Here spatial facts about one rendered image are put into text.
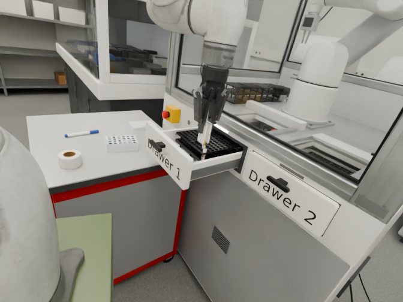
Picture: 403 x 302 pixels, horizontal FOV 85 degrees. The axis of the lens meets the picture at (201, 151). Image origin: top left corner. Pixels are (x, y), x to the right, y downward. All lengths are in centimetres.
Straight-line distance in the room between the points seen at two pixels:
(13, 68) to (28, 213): 456
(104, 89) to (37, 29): 336
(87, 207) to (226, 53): 69
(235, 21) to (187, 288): 128
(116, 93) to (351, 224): 131
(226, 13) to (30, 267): 57
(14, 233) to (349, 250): 65
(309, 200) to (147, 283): 104
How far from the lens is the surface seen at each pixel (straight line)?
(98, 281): 45
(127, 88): 149
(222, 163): 74
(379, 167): 60
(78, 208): 91
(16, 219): 27
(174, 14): 66
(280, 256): 83
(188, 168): 63
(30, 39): 475
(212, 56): 61
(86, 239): 50
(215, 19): 61
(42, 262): 32
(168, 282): 144
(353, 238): 67
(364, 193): 63
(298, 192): 67
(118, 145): 96
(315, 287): 81
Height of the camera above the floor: 124
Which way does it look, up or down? 27 degrees down
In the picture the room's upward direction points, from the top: 10 degrees clockwise
